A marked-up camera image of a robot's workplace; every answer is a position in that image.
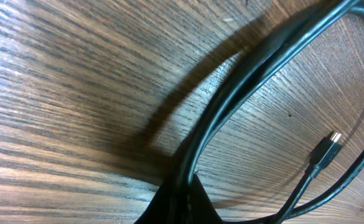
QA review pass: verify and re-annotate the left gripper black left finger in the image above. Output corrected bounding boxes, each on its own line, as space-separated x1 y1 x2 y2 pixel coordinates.
135 182 176 224

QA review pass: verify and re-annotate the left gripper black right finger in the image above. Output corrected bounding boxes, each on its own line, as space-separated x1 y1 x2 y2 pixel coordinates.
187 174 224 224

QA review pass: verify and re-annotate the black thick USB cable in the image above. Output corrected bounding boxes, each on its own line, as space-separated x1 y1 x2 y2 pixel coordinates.
169 0 364 224

